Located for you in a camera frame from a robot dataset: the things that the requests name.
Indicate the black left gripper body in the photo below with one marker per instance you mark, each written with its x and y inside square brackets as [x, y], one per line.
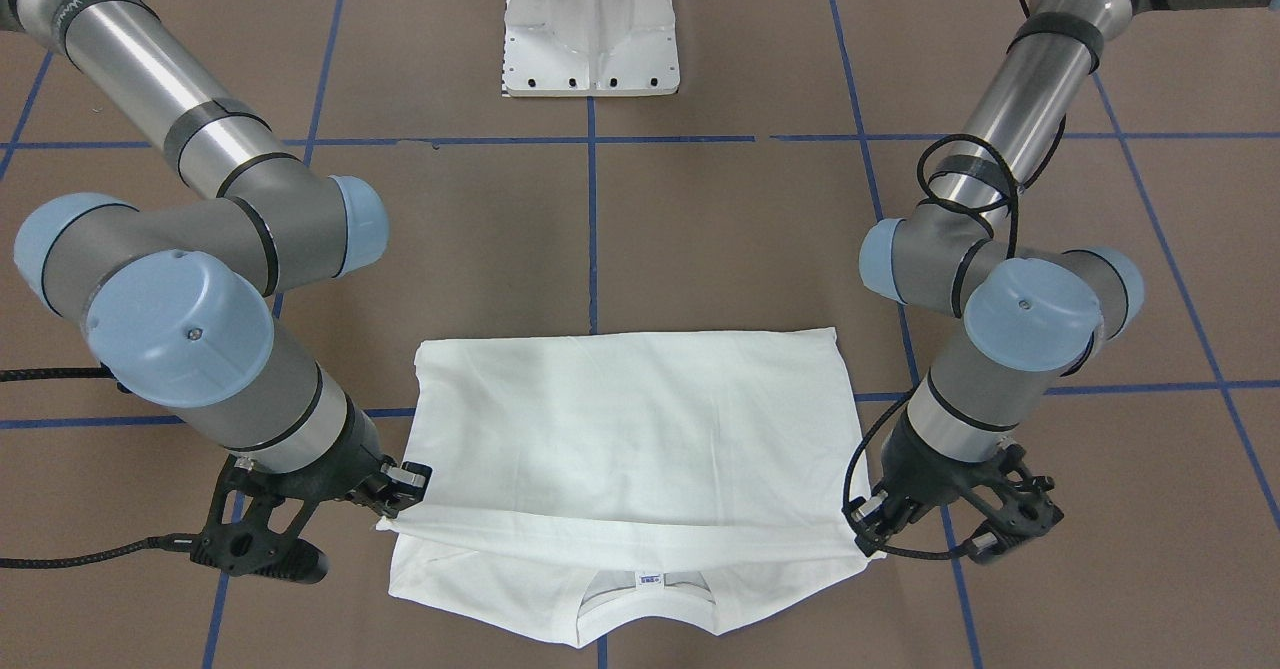
[925, 464]

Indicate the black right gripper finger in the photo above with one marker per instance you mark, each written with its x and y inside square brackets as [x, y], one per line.
[409, 480]

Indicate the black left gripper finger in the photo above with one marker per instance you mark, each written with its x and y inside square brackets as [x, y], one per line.
[875, 520]

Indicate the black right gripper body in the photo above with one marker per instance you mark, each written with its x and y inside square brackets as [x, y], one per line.
[345, 461]

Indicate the white long-sleeve printed shirt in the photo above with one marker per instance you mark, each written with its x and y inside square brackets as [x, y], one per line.
[583, 482]

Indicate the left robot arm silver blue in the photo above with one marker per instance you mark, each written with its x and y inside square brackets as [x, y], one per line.
[1027, 317]

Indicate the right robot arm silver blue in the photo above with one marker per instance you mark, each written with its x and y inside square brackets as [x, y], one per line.
[175, 302]

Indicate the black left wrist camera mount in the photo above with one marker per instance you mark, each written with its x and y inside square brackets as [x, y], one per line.
[1015, 503]

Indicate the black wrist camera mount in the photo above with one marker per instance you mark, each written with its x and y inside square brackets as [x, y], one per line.
[249, 546]
[1015, 503]

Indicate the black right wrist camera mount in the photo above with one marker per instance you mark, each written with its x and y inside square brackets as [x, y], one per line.
[249, 546]

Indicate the white pedestal column with base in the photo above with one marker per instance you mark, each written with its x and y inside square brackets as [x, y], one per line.
[590, 49]

